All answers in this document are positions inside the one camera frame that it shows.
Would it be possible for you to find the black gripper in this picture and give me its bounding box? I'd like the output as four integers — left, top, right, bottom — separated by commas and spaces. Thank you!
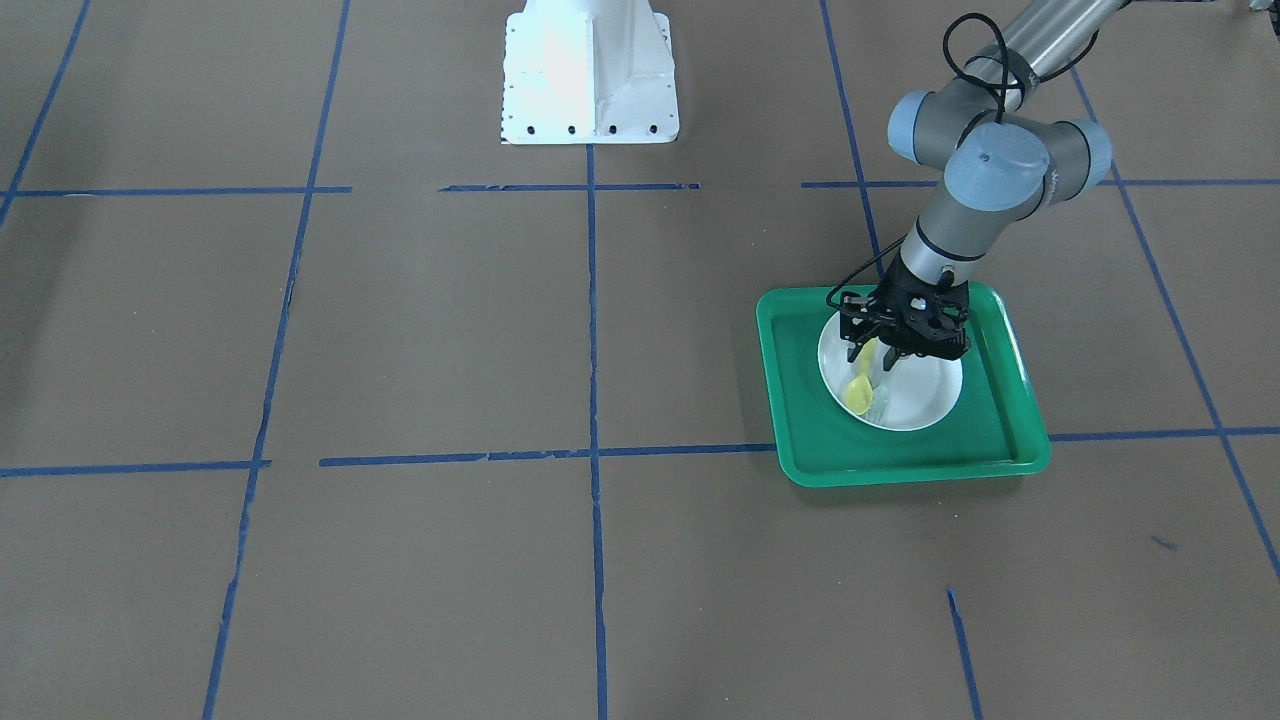
838, 258, 970, 373

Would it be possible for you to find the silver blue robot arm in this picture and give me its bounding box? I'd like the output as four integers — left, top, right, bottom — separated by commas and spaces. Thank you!
828, 1, 1123, 372

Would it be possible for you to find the white round plate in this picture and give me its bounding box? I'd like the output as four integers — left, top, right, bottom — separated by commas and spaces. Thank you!
817, 315, 963, 432

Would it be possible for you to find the green plastic tray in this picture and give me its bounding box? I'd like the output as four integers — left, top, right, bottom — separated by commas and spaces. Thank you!
755, 283, 1051, 488

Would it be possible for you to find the pale green plastic fork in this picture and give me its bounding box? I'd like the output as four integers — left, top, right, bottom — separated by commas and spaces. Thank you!
864, 372, 892, 425

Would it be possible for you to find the yellow plastic spoon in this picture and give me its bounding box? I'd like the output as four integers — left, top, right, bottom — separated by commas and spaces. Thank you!
841, 338, 879, 416

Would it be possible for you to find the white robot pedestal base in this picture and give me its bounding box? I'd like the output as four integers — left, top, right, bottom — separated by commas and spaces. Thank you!
499, 1, 681, 146

